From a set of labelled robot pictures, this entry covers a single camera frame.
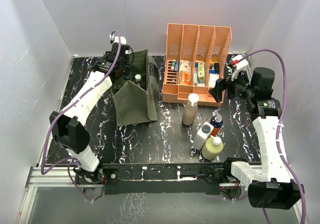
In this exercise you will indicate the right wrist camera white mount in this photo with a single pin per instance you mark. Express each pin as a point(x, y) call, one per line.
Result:
point(240, 66)

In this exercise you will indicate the small blue tubes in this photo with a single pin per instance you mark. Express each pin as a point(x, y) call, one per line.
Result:
point(175, 66)

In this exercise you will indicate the white bottle grey cap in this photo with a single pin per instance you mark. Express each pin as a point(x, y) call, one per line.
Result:
point(202, 135)

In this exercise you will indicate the red white snack packet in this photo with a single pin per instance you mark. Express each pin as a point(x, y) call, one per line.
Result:
point(185, 73)

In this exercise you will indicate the small clear bottle white cap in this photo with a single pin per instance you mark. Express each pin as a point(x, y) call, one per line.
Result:
point(139, 81)

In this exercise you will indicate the orange plastic file organizer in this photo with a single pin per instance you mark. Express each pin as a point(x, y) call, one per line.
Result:
point(195, 59)

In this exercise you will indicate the clear square bottle yellow liquid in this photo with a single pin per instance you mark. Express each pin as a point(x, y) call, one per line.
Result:
point(126, 78)

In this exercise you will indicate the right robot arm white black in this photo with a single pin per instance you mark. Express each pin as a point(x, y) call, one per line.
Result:
point(274, 187)

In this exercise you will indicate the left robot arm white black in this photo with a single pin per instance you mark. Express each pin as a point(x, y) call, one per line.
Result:
point(68, 126)

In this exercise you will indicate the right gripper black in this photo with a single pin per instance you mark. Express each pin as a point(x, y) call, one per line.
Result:
point(222, 84)

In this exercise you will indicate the brown pump bottle white top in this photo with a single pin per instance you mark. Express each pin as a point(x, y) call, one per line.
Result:
point(191, 109)

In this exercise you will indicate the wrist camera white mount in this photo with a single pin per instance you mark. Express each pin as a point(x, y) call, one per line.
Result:
point(118, 40)
point(240, 66)

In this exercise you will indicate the green white small box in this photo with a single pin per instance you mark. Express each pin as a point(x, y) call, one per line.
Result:
point(199, 74)

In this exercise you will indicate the black front rail frame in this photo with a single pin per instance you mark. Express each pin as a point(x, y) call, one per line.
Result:
point(206, 178)

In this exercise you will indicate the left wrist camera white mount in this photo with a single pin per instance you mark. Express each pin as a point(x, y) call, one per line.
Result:
point(118, 40)

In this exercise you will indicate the dark blue orange pump bottle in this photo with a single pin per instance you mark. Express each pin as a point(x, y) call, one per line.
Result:
point(217, 122)

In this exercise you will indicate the olive green canvas bag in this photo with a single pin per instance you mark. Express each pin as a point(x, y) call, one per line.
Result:
point(134, 105)

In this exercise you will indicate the pale yellow bottle white cap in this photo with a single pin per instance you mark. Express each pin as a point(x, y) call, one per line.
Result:
point(212, 148)

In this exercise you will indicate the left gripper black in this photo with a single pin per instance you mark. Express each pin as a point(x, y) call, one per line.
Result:
point(126, 67)

